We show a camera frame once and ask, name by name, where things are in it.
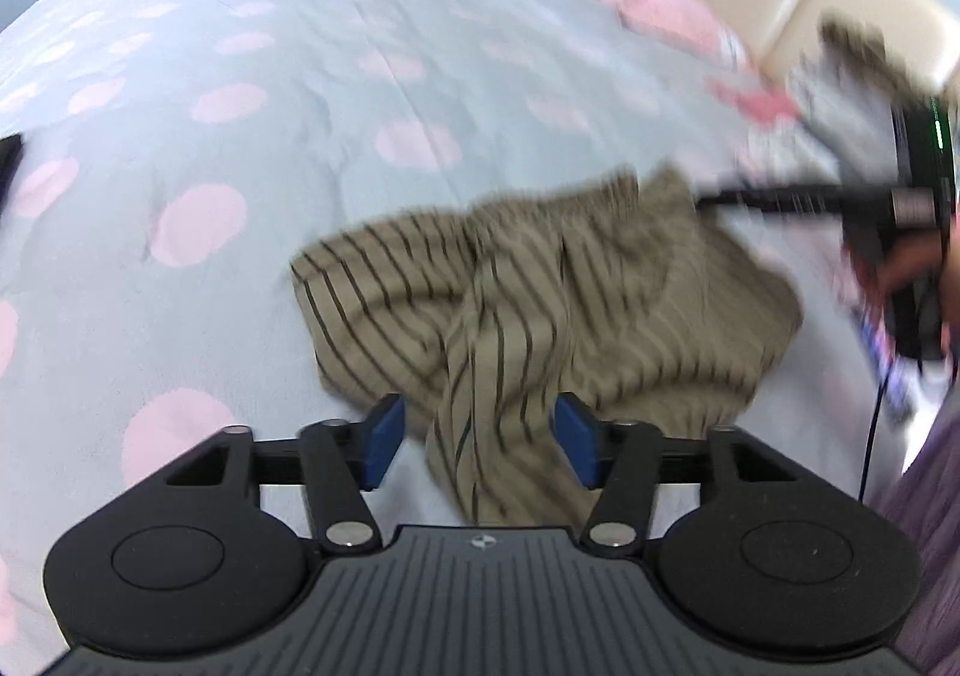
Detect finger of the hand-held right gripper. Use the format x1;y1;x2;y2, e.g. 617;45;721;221
696;183;848;221

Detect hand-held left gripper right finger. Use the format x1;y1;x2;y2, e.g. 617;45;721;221
553;392;797;557

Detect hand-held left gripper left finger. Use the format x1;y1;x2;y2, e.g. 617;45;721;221
165;392;407;557

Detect brown striped sweater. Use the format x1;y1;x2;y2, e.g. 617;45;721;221
289;161;803;527

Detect person's right hand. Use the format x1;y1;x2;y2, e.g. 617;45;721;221
877;244;950;306

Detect pile of patterned cloth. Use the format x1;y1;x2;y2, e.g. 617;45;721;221
787;19;931;152

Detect red pink cloth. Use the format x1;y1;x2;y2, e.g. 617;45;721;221
709;76;800;126

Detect smartphone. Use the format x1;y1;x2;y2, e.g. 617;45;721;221
847;293;912;426

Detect pink pillow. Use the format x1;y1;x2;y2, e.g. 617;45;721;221
559;0;751;71

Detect person's purple sweater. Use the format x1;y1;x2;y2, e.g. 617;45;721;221
874;413;960;676

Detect grey pink-dotted bed sheet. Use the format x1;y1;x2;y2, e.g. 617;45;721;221
0;0;938;647

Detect black cloth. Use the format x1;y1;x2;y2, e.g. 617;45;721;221
0;134;23;206

